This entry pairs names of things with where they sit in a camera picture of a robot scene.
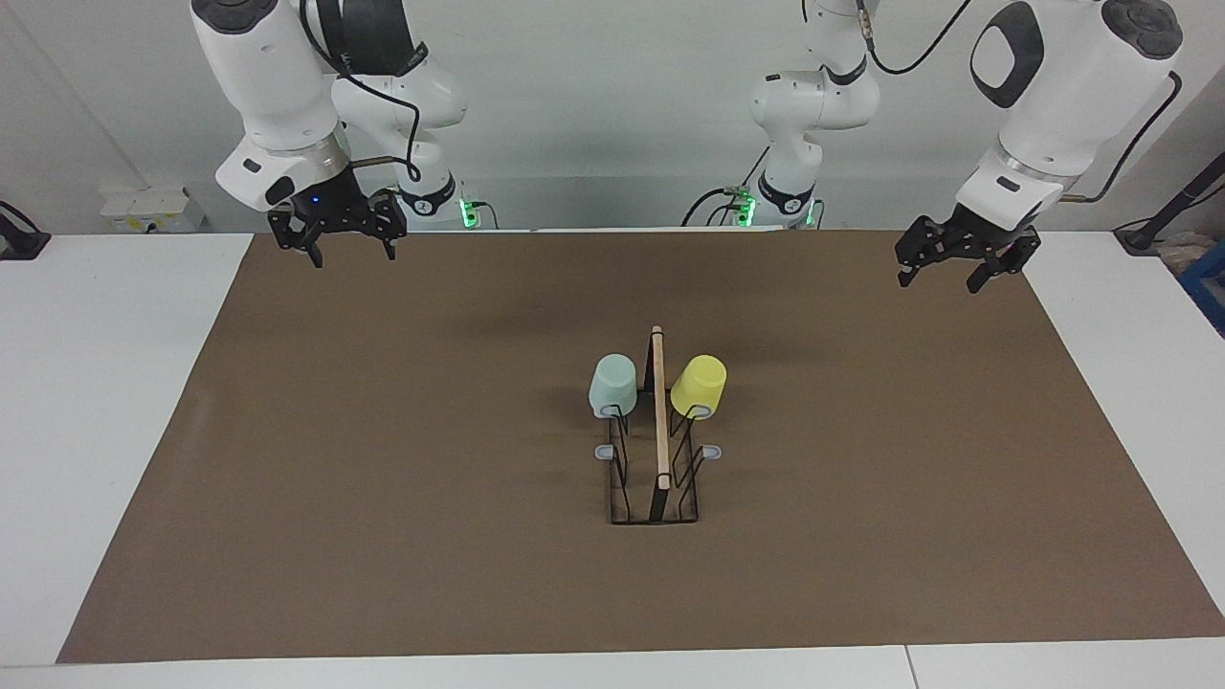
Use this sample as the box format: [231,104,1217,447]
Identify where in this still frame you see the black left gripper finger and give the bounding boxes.
[894,217,949,287]
[966,233,1043,294]

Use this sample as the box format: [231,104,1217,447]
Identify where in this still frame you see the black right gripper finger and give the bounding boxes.
[268,210,324,270]
[363,189,409,262]

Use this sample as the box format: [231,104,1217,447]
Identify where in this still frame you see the yellow plastic cup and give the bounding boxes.
[670,354,728,420]

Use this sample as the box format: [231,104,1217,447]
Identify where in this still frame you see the green plastic cup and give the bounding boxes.
[588,353,638,420]

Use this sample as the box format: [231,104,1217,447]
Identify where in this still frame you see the white power strip box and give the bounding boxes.
[98,186,208,234]

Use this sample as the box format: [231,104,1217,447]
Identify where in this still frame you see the black slanted stand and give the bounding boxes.
[1114,151,1225,256]

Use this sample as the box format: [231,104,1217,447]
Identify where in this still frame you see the blue box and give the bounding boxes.
[1178,239,1225,337]

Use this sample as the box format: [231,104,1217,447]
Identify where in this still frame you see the black table clamp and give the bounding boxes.
[0,200,52,262]

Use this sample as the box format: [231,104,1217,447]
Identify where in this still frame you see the brown table mat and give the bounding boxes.
[57,230,1225,665]

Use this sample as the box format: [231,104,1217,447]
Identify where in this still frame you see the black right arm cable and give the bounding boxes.
[300,0,424,184]

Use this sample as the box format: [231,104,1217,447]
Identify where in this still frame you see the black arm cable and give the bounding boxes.
[856,0,1184,205]
[300,0,424,184]

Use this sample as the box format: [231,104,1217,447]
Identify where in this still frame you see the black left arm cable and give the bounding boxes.
[856,0,1184,205]

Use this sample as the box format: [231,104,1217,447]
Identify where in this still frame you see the black left base cable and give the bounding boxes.
[680,144,772,229]

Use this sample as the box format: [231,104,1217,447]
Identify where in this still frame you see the black wire cup rack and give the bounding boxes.
[593,325,724,525]

